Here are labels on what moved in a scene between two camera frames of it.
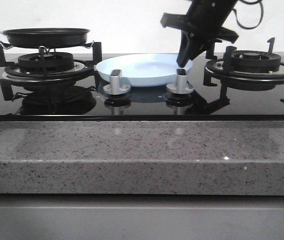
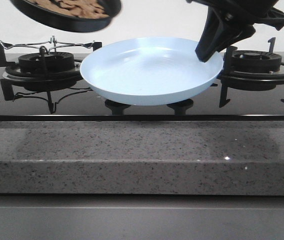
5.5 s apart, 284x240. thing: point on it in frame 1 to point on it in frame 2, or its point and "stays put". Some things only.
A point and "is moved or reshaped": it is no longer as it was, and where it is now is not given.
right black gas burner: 256,61 stays put
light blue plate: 145,69 is moved or reshaped
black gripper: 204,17 to 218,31
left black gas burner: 47,62 stays put
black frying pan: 41,38 to 67,21
